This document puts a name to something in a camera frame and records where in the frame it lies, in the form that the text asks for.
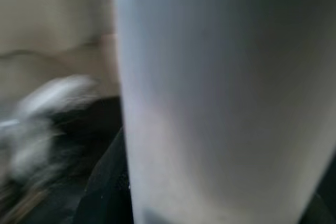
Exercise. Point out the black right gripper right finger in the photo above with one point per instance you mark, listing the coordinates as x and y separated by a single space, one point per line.
326 200

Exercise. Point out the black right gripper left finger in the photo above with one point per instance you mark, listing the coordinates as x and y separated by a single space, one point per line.
107 182

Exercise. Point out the white plastic table leg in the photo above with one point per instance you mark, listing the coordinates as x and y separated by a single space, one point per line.
210 77

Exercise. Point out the black tablecloth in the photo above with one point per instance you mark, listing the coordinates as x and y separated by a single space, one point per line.
92 119

